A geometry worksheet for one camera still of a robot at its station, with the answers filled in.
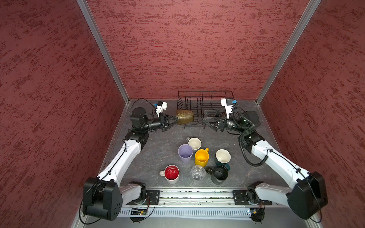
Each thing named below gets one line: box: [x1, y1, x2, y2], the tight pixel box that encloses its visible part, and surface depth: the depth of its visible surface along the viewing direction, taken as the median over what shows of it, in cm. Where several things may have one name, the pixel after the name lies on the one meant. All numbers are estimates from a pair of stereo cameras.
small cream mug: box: [186, 136, 202, 151], surface depth 89 cm
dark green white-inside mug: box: [214, 148, 232, 171], surface depth 81 cm
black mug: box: [205, 165, 229, 185], surface depth 79 cm
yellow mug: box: [194, 147, 210, 168], surface depth 84 cm
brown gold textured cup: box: [175, 109, 195, 125], surface depth 64 cm
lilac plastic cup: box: [177, 143, 194, 165], surface depth 83 cm
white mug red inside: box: [159, 164, 181, 185], surface depth 79 cm
